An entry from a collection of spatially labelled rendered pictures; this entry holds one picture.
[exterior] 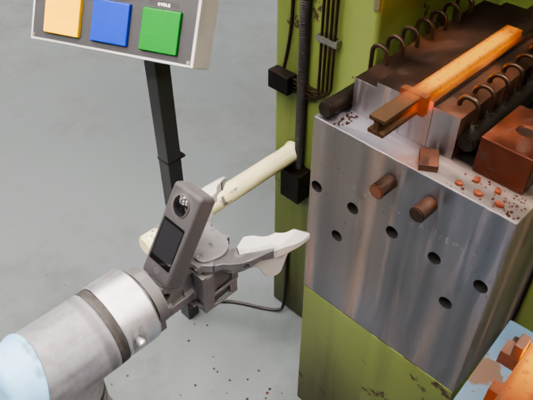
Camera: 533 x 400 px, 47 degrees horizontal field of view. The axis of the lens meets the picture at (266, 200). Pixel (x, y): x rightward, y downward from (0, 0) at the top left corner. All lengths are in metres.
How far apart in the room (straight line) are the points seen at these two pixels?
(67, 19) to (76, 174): 1.31
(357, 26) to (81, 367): 0.82
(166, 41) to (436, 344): 0.73
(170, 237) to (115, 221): 1.57
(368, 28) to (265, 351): 1.01
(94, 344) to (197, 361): 1.19
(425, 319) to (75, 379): 0.70
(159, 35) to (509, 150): 0.62
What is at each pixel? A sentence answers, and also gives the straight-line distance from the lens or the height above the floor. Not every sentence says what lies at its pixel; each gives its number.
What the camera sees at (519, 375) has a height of 0.99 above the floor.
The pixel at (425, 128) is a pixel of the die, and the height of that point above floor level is 0.95.
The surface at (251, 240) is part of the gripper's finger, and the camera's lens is 0.72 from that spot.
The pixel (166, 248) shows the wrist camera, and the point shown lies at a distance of 0.69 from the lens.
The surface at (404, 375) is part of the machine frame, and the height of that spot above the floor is 0.42.
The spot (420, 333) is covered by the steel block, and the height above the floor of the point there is 0.57.
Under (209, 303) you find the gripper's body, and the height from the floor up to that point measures 0.94.
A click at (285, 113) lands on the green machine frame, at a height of 0.70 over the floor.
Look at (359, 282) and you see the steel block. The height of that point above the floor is 0.59.
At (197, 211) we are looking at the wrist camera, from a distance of 0.65.
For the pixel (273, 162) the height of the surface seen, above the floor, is 0.64.
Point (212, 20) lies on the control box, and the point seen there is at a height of 1.01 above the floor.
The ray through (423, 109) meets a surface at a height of 0.99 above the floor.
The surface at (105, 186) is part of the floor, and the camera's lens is 2.40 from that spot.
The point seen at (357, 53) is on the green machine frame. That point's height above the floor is 0.93.
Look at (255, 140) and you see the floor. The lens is 2.54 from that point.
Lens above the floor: 1.52
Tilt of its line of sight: 42 degrees down
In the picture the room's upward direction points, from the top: straight up
